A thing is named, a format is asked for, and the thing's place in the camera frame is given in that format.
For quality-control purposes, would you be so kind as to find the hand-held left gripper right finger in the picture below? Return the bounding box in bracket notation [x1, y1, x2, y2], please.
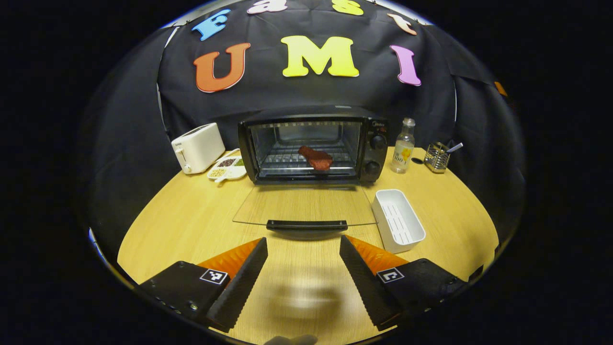
[339, 234, 470, 332]

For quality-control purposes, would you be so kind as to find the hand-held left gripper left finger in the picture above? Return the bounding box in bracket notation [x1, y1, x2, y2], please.
[138, 237, 269, 333]

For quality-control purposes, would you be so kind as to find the black electric oven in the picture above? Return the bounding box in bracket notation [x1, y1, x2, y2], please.
[233, 105, 389, 240]

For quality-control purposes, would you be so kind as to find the red meat piece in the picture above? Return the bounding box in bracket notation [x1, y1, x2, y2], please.
[298, 146, 334, 172]

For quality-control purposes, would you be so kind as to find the white plastic tray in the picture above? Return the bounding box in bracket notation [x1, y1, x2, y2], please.
[372, 189, 426, 254]

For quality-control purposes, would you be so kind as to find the white divided snack dish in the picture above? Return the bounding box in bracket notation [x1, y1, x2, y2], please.
[207, 154, 247, 184]

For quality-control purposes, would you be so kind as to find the clear glass bottle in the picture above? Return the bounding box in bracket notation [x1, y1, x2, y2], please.
[390, 117, 416, 174]

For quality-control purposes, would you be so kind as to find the white toaster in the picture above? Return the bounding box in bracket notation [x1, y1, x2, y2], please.
[171, 123, 226, 174]

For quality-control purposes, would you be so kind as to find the metal wire utensil holder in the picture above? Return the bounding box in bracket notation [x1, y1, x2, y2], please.
[424, 142, 452, 173]

